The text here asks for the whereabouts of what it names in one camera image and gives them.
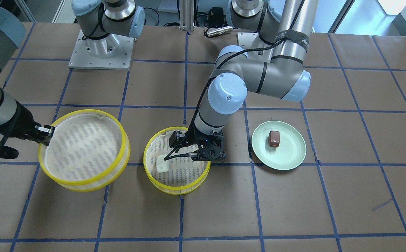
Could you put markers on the large yellow steamer basket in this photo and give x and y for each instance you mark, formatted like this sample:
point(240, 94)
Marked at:
point(88, 150)

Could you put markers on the small yellow steamer basket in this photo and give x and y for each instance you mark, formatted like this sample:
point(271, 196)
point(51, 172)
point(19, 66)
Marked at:
point(183, 175)

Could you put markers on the black power adapter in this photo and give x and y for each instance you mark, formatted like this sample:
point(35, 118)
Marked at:
point(216, 12)

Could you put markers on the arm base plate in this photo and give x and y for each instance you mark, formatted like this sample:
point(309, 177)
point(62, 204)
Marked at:
point(111, 53)
point(245, 40)

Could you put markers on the light green plate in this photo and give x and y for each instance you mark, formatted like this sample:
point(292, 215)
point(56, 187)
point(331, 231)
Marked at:
point(288, 155)

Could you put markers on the silver cylindrical connector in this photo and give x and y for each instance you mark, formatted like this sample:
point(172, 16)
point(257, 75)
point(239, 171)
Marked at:
point(218, 32)

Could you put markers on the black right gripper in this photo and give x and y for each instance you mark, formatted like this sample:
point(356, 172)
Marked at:
point(23, 121)

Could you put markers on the brown steamed bun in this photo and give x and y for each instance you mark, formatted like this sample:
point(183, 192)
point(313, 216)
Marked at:
point(274, 139)

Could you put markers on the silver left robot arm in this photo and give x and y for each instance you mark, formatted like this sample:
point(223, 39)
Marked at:
point(272, 66)

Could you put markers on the white steamed bun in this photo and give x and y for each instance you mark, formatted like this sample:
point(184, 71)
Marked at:
point(162, 165)

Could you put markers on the aluminium frame post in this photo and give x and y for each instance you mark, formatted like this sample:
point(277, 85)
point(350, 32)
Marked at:
point(186, 15)

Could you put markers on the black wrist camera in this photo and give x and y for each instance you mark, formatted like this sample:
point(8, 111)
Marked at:
point(178, 139)

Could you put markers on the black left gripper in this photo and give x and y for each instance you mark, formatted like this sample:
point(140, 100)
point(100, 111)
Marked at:
point(175, 138)

